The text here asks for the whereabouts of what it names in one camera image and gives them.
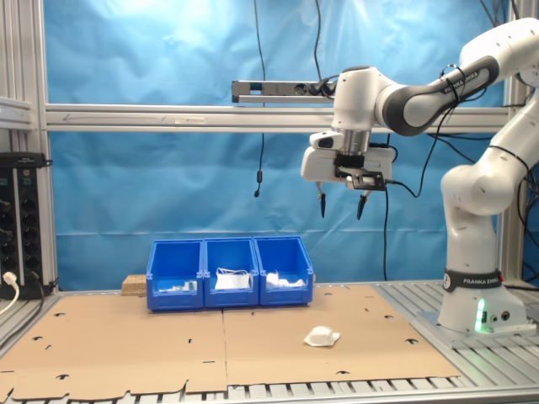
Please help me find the clear medical packet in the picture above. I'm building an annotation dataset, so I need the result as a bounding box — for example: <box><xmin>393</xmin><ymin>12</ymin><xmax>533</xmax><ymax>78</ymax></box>
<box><xmin>303</xmin><ymin>326</ymin><xmax>341</xmax><ymax>348</ymax></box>

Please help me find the blue plastic bin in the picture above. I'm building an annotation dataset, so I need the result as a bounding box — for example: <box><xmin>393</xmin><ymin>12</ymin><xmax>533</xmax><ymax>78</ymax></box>
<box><xmin>253</xmin><ymin>236</ymin><xmax>315</xmax><ymax>307</ymax></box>
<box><xmin>146</xmin><ymin>239</ymin><xmax>206</xmax><ymax>312</ymax></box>
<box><xmin>203</xmin><ymin>237</ymin><xmax>260</xmax><ymax>309</ymax></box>

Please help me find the silver power strip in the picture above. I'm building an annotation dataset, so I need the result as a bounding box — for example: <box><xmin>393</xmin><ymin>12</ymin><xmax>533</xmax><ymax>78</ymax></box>
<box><xmin>231</xmin><ymin>79</ymin><xmax>339</xmax><ymax>104</ymax></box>

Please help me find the white face masks stack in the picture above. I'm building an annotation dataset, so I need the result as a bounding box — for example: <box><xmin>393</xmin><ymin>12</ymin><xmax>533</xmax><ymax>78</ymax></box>
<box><xmin>214</xmin><ymin>268</ymin><xmax>254</xmax><ymax>291</ymax></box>

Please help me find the brown cardboard sheet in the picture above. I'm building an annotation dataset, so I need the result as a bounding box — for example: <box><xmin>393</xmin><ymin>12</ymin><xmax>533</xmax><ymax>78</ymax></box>
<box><xmin>221</xmin><ymin>283</ymin><xmax>462</xmax><ymax>387</ymax></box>
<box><xmin>0</xmin><ymin>293</ymin><xmax>229</xmax><ymax>401</ymax></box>

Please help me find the horizontal aluminium beam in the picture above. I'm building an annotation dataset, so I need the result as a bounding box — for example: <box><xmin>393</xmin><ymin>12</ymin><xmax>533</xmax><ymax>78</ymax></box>
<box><xmin>44</xmin><ymin>103</ymin><xmax>513</xmax><ymax>134</ymax></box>

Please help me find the wooden chipboard block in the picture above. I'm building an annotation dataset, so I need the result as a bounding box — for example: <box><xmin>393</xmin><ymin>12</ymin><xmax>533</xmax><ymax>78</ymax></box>
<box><xmin>121</xmin><ymin>274</ymin><xmax>149</xmax><ymax>298</ymax></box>

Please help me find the black socket tower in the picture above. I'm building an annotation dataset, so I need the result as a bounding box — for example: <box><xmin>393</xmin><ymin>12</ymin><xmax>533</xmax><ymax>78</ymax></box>
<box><xmin>0</xmin><ymin>151</ymin><xmax>48</xmax><ymax>300</ymax></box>

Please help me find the thin black hanging cable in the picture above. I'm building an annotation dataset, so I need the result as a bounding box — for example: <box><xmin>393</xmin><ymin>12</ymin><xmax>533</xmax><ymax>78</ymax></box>
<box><xmin>382</xmin><ymin>188</ymin><xmax>390</xmax><ymax>281</ymax></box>
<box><xmin>313</xmin><ymin>0</ymin><xmax>326</xmax><ymax>83</ymax></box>

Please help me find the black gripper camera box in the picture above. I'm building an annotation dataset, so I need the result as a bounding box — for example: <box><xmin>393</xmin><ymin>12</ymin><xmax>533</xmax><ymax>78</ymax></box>
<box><xmin>335</xmin><ymin>154</ymin><xmax>387</xmax><ymax>190</ymax></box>

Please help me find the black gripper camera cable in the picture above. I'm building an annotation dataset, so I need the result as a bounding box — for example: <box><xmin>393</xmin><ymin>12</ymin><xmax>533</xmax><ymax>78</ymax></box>
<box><xmin>384</xmin><ymin>62</ymin><xmax>464</xmax><ymax>199</ymax></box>

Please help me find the hanging black cable with ferrite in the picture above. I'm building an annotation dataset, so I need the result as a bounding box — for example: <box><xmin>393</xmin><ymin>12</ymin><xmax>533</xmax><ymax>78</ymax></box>
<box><xmin>252</xmin><ymin>0</ymin><xmax>268</xmax><ymax>198</ymax></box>

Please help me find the black plug with cable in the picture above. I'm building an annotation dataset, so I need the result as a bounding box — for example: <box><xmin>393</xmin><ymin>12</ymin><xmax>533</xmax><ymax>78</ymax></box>
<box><xmin>0</xmin><ymin>271</ymin><xmax>46</xmax><ymax>350</ymax></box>

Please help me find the white plug with cable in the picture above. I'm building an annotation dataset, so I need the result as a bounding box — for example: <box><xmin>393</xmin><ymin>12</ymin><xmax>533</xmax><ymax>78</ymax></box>
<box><xmin>0</xmin><ymin>271</ymin><xmax>21</xmax><ymax>316</ymax></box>

